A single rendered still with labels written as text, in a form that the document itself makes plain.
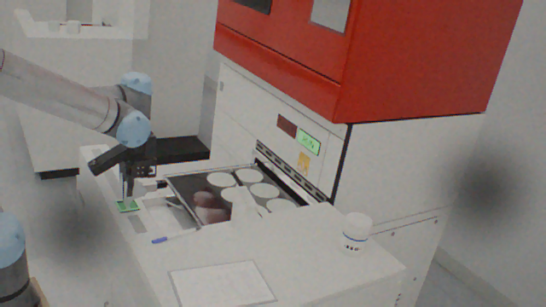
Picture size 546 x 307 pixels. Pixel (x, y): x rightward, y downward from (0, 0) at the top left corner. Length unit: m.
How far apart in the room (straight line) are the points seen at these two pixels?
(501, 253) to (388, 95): 1.67
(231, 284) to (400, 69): 0.79
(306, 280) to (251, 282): 0.13
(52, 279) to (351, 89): 0.93
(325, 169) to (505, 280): 1.72
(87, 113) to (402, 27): 0.87
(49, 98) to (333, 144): 0.83
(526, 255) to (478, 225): 0.32
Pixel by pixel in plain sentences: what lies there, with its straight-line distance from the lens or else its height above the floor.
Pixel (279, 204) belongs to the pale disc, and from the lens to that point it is 1.53.
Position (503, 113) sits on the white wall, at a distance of 2.78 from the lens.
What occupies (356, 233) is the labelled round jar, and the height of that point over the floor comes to 1.04.
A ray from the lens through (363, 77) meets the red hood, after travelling 1.34.
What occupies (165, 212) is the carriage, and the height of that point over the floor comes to 0.88.
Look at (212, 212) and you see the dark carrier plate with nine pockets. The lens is 1.43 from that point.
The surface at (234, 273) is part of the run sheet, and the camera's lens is 1.11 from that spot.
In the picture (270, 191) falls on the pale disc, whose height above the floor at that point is 0.90.
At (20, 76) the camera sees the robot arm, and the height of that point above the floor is 1.40.
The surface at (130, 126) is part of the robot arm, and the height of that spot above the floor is 1.29.
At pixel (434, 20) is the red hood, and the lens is 1.49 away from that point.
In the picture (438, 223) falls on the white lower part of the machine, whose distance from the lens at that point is 2.02.
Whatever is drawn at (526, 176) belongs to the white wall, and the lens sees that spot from 2.75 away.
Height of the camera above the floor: 1.67
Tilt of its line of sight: 25 degrees down
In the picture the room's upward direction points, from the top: 10 degrees clockwise
